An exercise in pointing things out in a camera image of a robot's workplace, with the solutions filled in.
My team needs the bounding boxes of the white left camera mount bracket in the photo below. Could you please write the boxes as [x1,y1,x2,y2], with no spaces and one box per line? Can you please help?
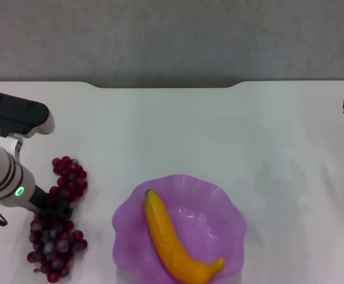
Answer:
[0,130,24,163]

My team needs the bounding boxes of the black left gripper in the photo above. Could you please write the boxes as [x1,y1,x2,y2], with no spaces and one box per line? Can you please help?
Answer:
[26,185,73,221]

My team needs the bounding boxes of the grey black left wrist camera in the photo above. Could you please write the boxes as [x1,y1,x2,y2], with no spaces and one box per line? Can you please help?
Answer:
[0,91,56,139]

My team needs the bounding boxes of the purple wavy plastic plate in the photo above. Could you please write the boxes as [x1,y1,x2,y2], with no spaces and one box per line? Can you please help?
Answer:
[112,174,248,284]

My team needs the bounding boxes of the yellow banana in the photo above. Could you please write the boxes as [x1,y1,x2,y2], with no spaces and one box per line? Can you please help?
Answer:
[144,189,226,284]

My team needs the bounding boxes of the dark red grape bunch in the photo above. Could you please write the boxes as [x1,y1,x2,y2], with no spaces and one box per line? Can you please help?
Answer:
[26,156,89,283]

